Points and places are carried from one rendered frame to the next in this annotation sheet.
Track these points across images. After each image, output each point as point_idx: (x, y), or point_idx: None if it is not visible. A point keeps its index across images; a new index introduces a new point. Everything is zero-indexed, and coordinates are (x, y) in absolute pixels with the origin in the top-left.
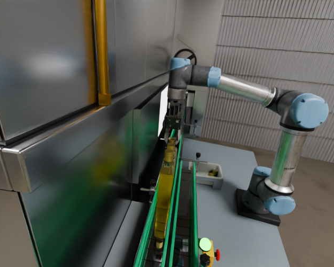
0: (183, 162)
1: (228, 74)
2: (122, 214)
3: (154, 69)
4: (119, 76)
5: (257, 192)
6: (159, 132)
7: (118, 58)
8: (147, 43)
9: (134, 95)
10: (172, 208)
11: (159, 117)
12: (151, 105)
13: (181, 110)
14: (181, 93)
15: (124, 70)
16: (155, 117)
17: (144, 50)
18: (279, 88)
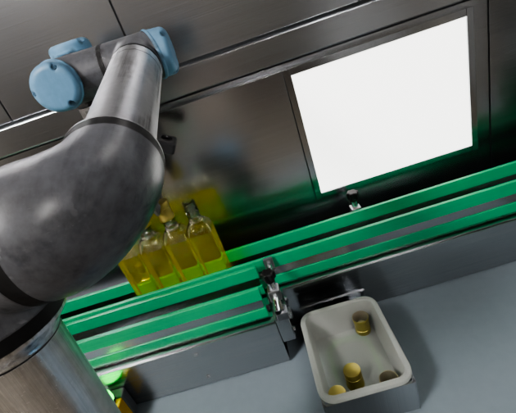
0: (414, 298)
1: (115, 59)
2: (120, 275)
3: (215, 28)
4: (10, 100)
5: None
6: (354, 181)
7: None
8: (119, 0)
9: (52, 118)
10: (104, 308)
11: (322, 141)
12: (174, 121)
13: (164, 146)
14: (83, 116)
15: (21, 88)
16: (234, 144)
17: (107, 20)
18: (67, 136)
